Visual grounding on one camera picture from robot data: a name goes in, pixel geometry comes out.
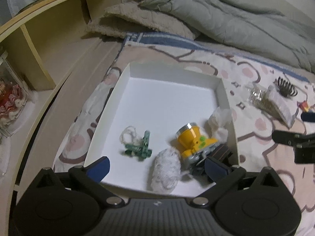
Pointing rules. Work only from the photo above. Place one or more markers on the white yarn ball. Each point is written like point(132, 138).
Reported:
point(166, 172)

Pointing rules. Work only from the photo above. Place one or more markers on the cartoon bear patterned cloth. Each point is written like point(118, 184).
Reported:
point(238, 68)

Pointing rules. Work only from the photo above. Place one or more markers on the wooden headboard shelf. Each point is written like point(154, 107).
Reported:
point(45, 41)

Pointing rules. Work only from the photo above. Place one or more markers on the beige fleece blanket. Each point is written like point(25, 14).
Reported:
point(120, 19)

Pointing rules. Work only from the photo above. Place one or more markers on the green clothes pegs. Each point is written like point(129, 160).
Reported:
point(139, 147)

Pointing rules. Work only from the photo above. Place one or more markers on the white cardboard box tray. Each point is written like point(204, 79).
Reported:
point(158, 98)

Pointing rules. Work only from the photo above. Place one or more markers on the black hair claw clip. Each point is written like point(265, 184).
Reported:
point(286, 88)

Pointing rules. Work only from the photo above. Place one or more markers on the red white item in case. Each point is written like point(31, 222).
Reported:
point(14, 96)

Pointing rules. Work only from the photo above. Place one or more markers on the clear plastic packet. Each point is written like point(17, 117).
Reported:
point(271, 102)

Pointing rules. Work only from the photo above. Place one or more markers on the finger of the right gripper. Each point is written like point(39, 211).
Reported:
point(308, 117)
point(293, 139)

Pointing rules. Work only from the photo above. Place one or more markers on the crumpled white tissue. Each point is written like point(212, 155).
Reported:
point(218, 122)

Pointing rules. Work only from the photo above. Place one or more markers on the yellow headlamp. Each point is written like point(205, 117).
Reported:
point(197, 147)

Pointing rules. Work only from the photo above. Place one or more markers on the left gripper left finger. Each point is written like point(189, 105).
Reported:
point(87, 180)

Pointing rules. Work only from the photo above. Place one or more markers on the colourful card box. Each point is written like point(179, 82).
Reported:
point(304, 106)

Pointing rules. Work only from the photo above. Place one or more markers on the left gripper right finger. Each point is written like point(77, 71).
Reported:
point(226, 178)

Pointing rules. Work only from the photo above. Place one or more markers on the grey duvet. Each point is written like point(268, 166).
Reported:
point(246, 26)

